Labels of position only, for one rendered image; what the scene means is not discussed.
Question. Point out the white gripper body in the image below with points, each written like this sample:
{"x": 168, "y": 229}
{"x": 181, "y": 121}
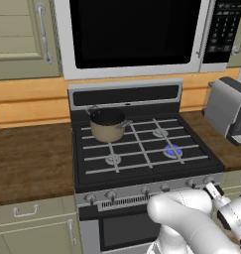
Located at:
{"x": 214, "y": 192}

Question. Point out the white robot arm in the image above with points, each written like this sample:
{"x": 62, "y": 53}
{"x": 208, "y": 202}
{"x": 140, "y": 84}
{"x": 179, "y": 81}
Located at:
{"x": 188, "y": 218}

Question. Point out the silver stove knob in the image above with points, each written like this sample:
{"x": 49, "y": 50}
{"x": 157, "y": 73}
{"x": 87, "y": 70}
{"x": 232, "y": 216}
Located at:
{"x": 209, "y": 180}
{"x": 165, "y": 188}
{"x": 191, "y": 182}
{"x": 145, "y": 190}
{"x": 90, "y": 198}
{"x": 111, "y": 195}

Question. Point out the black and silver stove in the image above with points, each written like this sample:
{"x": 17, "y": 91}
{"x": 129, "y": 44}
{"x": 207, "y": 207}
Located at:
{"x": 142, "y": 165}

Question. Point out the beige drawer front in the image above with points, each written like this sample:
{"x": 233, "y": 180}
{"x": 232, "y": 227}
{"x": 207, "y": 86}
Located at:
{"x": 52, "y": 206}
{"x": 232, "y": 180}

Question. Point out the silver and black coffee machine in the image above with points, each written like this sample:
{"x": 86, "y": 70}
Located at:
{"x": 226, "y": 109}

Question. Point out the silver oven door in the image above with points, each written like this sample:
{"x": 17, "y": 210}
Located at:
{"x": 125, "y": 231}

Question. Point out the beige pot with black inside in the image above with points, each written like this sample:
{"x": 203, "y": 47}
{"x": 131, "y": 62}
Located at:
{"x": 107, "y": 130}

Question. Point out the silver microwave oven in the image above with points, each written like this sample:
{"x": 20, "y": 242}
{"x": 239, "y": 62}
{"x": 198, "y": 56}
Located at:
{"x": 132, "y": 71}

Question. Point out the black microwave door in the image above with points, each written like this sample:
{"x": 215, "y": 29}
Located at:
{"x": 135, "y": 33}

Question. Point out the beige base cupboard door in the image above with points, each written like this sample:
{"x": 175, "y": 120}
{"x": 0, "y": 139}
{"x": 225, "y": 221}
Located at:
{"x": 36, "y": 236}

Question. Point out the beige wall cupboard door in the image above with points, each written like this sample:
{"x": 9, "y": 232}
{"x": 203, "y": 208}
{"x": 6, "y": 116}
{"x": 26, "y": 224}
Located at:
{"x": 240, "y": 61}
{"x": 16, "y": 39}

